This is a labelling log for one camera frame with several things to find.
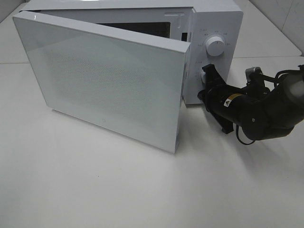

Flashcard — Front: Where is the white microwave door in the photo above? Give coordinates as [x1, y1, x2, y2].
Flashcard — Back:
[13, 11, 190, 153]

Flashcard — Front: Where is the white microwave oven body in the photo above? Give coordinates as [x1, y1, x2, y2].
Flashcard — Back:
[13, 0, 243, 105]

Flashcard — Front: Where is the upper white control knob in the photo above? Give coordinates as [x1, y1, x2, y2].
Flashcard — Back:
[206, 35, 226, 57]

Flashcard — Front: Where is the white timer knob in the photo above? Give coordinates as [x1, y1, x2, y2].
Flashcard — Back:
[200, 70, 206, 84]

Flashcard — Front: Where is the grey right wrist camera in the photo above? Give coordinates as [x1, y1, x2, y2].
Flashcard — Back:
[245, 66, 262, 83]

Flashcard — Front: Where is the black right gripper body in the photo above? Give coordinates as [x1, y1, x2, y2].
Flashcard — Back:
[204, 84, 245, 134]

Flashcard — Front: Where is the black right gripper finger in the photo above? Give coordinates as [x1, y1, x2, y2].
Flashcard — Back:
[197, 89, 208, 104]
[202, 64, 226, 87]

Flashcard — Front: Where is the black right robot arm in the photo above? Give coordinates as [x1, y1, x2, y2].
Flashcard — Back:
[197, 64, 304, 142]

